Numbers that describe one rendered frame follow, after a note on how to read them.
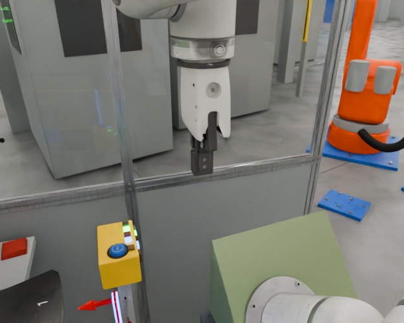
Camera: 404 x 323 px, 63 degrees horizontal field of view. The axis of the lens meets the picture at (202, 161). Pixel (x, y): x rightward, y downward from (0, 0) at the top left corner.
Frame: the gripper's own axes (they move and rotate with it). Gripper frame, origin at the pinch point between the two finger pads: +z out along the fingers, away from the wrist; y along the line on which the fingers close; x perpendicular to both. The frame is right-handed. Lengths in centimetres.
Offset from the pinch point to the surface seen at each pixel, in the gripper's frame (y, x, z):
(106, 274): 21.3, 18.5, 39.8
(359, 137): 227, -252, 119
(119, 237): 30.1, 14.1, 36.1
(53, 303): 2.6, 26.6, 25.7
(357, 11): 271, -253, -6
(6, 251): 58, 52, 55
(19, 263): 53, 47, 57
